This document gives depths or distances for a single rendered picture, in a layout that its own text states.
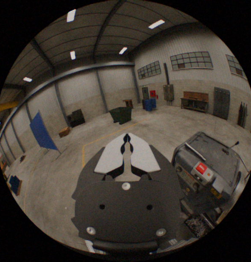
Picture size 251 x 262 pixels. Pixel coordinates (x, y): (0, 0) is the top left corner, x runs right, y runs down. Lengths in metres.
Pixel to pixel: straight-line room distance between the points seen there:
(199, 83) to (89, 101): 10.51
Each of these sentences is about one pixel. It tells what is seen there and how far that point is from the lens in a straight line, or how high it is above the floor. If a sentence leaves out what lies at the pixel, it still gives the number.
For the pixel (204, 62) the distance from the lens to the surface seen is 7.42.
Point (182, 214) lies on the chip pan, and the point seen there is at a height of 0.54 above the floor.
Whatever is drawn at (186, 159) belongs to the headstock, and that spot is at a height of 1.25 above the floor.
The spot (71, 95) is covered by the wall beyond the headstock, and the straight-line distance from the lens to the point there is 9.69.
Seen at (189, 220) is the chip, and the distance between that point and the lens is 1.19.
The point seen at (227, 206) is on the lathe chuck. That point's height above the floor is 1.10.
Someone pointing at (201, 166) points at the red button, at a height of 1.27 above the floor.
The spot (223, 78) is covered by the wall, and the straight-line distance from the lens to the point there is 7.25.
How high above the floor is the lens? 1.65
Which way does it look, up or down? 27 degrees down
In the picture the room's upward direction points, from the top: 13 degrees counter-clockwise
